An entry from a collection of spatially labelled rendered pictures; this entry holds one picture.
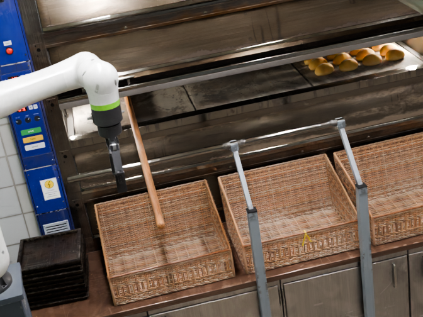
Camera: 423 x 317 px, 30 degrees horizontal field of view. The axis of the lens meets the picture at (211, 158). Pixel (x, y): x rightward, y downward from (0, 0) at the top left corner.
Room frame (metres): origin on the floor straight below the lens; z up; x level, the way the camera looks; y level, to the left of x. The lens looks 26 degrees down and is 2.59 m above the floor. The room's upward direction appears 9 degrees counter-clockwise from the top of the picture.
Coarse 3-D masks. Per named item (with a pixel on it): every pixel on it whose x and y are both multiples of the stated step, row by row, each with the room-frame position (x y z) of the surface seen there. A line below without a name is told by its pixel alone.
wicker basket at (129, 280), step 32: (160, 192) 3.35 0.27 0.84; (192, 192) 3.37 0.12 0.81; (128, 224) 3.30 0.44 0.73; (192, 224) 3.33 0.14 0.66; (128, 256) 3.23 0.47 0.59; (160, 256) 3.19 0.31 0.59; (192, 256) 3.15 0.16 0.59; (224, 256) 3.10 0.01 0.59; (128, 288) 2.87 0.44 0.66; (160, 288) 2.89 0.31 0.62
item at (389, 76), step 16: (352, 80) 3.55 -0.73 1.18; (368, 80) 3.53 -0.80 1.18; (384, 80) 3.54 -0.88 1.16; (272, 96) 3.50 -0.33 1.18; (288, 96) 3.48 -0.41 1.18; (304, 96) 3.49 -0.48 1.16; (320, 96) 3.50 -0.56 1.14; (192, 112) 3.46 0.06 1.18; (208, 112) 3.43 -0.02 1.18; (224, 112) 3.44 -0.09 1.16; (240, 112) 3.45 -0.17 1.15; (128, 128) 3.39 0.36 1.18; (144, 128) 3.39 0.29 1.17; (160, 128) 3.40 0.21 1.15; (80, 144) 3.35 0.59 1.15
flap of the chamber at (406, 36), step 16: (384, 32) 3.57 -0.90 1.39; (416, 32) 3.41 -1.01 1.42; (304, 48) 3.51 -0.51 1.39; (336, 48) 3.36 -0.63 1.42; (352, 48) 3.37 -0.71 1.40; (224, 64) 3.48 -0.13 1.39; (256, 64) 3.32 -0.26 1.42; (272, 64) 3.32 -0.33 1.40; (144, 80) 3.44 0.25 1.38; (192, 80) 3.28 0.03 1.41; (64, 96) 3.39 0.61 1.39
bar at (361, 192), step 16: (304, 128) 3.11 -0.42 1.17; (320, 128) 3.11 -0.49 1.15; (224, 144) 3.07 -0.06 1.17; (240, 144) 3.07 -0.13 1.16; (160, 160) 3.02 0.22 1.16; (352, 160) 3.01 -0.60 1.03; (80, 176) 2.98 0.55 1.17; (96, 176) 2.99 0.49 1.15; (240, 176) 2.97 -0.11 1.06; (256, 224) 2.84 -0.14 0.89; (368, 224) 2.90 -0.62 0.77; (256, 240) 2.84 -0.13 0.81; (368, 240) 2.90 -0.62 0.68; (256, 256) 2.84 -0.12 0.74; (368, 256) 2.90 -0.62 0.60; (256, 272) 2.84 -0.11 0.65; (368, 272) 2.90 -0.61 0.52; (368, 288) 2.90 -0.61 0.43; (368, 304) 2.90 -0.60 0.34
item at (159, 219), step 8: (128, 96) 3.73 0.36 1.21; (128, 104) 3.61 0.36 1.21; (128, 112) 3.53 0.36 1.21; (136, 120) 3.42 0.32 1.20; (136, 128) 3.30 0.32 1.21; (136, 136) 3.21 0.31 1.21; (136, 144) 3.15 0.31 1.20; (144, 152) 3.04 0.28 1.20; (144, 160) 2.95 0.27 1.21; (144, 168) 2.89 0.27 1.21; (144, 176) 2.83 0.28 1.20; (152, 184) 2.73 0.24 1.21; (152, 192) 2.66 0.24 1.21; (152, 200) 2.60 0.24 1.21; (152, 208) 2.56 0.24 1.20; (160, 208) 2.54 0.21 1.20; (160, 216) 2.47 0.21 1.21; (160, 224) 2.42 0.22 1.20
